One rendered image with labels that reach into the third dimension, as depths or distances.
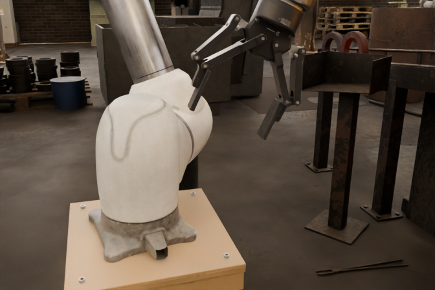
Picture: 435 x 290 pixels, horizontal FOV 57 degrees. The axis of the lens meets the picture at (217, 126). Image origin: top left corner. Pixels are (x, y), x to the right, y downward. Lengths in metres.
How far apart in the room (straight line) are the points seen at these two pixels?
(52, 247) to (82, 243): 0.91
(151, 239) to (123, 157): 0.16
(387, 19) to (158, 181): 3.63
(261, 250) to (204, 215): 0.74
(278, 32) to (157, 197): 0.36
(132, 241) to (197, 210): 0.20
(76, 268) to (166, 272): 0.16
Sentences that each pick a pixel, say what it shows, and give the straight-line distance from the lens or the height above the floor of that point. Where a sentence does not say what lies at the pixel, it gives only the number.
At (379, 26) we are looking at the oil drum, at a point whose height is 0.71.
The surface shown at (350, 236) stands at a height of 0.01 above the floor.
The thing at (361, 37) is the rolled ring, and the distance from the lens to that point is 2.04.
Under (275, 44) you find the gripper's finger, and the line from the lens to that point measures 0.66.
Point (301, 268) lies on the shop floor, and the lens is 1.56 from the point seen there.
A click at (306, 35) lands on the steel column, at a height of 0.34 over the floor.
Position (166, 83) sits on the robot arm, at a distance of 0.90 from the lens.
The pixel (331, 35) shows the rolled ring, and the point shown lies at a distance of 2.25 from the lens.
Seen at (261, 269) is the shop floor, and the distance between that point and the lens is 1.53.
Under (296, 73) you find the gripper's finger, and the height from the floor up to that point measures 0.79.
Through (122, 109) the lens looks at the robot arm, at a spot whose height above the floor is 0.72.
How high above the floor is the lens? 0.90
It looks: 17 degrees down
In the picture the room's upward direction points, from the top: straight up
